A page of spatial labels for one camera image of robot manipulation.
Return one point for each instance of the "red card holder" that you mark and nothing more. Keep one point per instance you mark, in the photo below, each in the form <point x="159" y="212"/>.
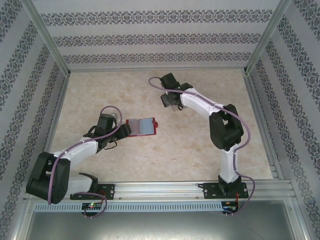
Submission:
<point x="130" y="122"/>

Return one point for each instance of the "blue credit card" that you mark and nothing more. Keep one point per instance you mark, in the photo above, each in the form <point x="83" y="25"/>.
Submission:
<point x="146" y="126"/>

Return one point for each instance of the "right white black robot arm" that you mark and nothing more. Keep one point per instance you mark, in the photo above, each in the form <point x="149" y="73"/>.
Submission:
<point x="195" y="100"/>

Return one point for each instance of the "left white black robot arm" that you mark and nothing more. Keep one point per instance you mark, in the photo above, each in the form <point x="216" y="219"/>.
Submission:
<point x="80" y="152"/>

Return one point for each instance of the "aluminium side rail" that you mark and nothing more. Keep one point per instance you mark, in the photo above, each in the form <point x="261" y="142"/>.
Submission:
<point x="262" y="100"/>
<point x="51" y="130"/>

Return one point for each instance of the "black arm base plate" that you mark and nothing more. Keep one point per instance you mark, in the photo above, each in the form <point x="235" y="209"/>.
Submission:
<point x="211" y="191"/>
<point x="108" y="191"/>

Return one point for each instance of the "aluminium mounting rail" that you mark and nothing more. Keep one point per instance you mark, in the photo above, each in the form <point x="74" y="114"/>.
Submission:
<point x="157" y="190"/>

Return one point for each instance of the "aluminium frame post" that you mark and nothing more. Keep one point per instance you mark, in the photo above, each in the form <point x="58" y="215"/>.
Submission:
<point x="47" y="37"/>
<point x="267" y="37"/>

